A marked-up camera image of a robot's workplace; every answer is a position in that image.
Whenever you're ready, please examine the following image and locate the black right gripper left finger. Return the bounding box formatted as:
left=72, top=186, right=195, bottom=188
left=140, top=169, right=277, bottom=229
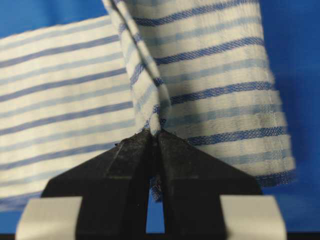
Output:
left=16, top=129, right=153, bottom=240

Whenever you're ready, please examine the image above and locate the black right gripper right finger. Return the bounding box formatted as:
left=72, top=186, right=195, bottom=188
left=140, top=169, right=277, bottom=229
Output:
left=156, top=129, right=287, bottom=240

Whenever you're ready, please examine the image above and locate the blue white striped towel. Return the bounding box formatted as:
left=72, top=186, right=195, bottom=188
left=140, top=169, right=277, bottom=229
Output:
left=0, top=0, right=296, bottom=212

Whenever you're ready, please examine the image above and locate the blue table cloth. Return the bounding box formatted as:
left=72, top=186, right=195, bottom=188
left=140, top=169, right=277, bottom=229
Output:
left=0, top=0, right=320, bottom=233

